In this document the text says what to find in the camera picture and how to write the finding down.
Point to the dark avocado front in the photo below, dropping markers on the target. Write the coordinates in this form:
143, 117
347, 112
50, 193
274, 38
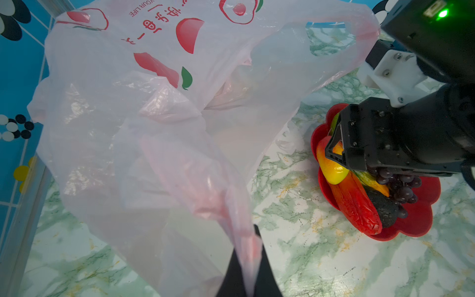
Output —
386, 208

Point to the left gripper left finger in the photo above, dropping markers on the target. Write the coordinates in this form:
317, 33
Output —
233, 284

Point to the red yellow mango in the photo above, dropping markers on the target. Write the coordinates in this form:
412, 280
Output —
333, 172

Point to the red orange pepper fruit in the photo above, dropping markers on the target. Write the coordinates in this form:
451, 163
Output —
354, 203

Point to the green fruit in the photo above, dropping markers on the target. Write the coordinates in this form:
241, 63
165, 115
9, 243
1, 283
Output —
334, 124

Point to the green yellow corn cob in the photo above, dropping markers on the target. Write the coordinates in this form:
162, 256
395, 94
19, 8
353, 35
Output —
370, 181

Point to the dark purple grape bunch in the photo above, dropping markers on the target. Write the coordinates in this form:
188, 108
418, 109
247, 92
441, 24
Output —
401, 188

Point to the red flower-shaped plate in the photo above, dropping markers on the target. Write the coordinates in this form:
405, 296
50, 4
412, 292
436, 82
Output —
419, 220

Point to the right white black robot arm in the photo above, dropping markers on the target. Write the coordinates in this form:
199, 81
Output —
442, 36

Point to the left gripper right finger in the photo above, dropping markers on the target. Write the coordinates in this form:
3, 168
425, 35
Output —
266, 285

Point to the pink translucent plastic bag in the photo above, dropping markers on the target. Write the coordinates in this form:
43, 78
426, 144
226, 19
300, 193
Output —
156, 115

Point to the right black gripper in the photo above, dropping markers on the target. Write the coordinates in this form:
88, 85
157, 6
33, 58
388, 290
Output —
428, 137

